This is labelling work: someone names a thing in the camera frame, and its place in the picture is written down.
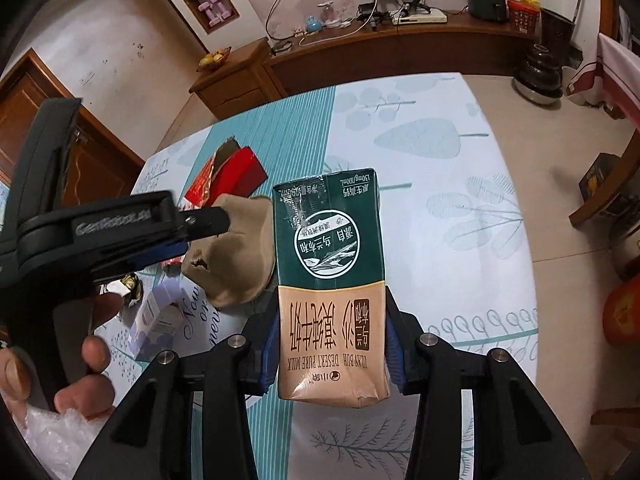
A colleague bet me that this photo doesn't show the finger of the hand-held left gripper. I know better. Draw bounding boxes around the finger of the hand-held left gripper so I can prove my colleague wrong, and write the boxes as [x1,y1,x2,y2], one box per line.
[91,239,191,284]
[175,206,232,241]

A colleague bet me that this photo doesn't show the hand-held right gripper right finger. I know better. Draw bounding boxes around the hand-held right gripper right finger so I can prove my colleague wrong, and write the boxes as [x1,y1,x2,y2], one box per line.
[384,285,576,480]

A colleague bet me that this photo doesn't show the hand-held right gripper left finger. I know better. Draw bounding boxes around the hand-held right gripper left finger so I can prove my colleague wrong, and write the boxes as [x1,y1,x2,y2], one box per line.
[72,310,279,480]

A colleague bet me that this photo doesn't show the brown paper pulp cup holder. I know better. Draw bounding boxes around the brown paper pulp cup holder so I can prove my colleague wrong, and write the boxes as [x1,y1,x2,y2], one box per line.
[181,195,275,311]

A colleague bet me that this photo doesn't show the green and tan milk carton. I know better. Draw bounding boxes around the green and tan milk carton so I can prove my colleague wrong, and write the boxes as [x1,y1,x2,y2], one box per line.
[272,166,393,408]

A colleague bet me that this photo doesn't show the person's left hand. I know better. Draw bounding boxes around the person's left hand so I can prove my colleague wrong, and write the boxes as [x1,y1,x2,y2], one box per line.
[0,291,127,427]

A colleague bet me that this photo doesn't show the red foil-lined packet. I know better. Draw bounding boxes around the red foil-lined packet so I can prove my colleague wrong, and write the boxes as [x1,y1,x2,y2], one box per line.
[184,140,269,211]

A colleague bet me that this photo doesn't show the crumpled silver foil wrapper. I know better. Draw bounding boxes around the crumpled silver foil wrapper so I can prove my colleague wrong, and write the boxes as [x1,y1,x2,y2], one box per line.
[106,272,144,307]

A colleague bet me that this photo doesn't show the white and blue carton box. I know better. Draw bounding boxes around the white and blue carton box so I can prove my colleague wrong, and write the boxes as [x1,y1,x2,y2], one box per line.
[129,280,187,348]

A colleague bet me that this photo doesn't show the brown wooden door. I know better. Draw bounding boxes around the brown wooden door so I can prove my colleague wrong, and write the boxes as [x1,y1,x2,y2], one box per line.
[0,50,146,196]

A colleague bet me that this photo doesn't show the low wooden side cabinet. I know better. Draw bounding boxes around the low wooden side cabinet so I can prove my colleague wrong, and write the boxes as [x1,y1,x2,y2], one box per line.
[189,37,288,121]

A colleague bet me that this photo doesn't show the fruit bowl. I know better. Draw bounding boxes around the fruit bowl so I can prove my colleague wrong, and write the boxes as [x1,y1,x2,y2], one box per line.
[197,46,232,71]

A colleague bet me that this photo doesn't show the leaf-print tablecloth with teal stripe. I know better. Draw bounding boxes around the leaf-print tablecloth with teal stripe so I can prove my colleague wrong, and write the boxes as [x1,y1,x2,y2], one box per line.
[97,71,640,480]

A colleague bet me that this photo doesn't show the clear bubble wrap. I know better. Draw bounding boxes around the clear bubble wrap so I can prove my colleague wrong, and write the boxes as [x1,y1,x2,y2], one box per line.
[22,400,108,467]

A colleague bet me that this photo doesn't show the pink dumbbells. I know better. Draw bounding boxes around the pink dumbbells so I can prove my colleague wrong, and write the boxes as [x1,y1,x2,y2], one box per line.
[197,0,231,25]

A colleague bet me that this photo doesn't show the orange plastic bucket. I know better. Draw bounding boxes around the orange plastic bucket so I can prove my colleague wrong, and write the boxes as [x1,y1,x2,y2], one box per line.
[602,280,640,346]

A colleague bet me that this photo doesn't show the long wooden television cabinet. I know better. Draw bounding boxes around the long wooden television cabinet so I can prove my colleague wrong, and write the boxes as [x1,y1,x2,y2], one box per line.
[262,7,586,96]

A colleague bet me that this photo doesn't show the wooden side table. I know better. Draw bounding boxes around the wooden side table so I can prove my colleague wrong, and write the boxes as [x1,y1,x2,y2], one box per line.
[570,125,640,231]

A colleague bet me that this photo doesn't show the dark cardboard box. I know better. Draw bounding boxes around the dark cardboard box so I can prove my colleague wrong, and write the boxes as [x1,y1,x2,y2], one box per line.
[579,152,621,201]

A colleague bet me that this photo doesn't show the white set-top box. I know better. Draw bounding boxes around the white set-top box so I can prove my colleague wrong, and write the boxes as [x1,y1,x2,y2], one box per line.
[391,7,447,26]

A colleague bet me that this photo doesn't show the dark stacked ceramic pot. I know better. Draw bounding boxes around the dark stacked ceramic pot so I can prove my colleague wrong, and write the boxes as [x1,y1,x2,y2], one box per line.
[515,44,565,106]

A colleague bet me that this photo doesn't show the dark grey small appliance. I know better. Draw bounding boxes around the dark grey small appliance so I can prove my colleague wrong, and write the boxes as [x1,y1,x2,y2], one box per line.
[467,0,508,23]

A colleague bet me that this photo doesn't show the red basket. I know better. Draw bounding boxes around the red basket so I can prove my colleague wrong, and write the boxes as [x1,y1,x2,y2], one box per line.
[507,0,542,36]

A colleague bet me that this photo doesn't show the dark square bin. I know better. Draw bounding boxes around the dark square bin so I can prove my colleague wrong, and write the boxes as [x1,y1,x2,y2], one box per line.
[540,7,586,61]

